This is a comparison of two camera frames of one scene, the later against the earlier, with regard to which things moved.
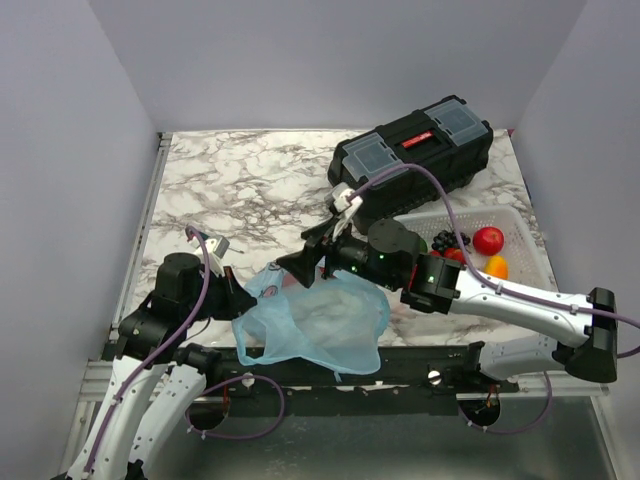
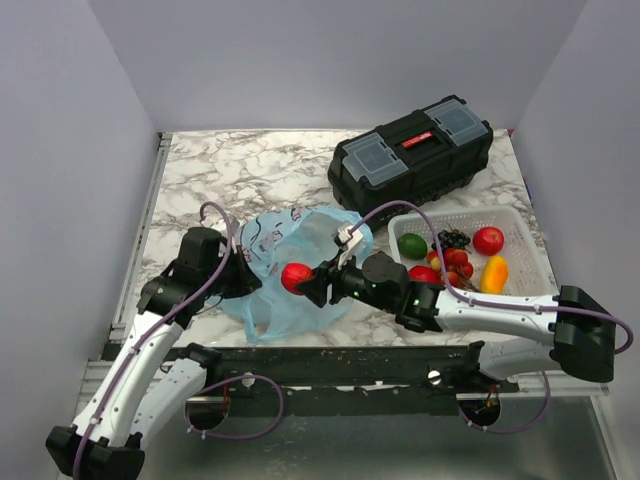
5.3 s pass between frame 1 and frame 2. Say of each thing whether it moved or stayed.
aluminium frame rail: stayed
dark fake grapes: stayed
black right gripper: moved
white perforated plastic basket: stayed
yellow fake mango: stayed
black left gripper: moved
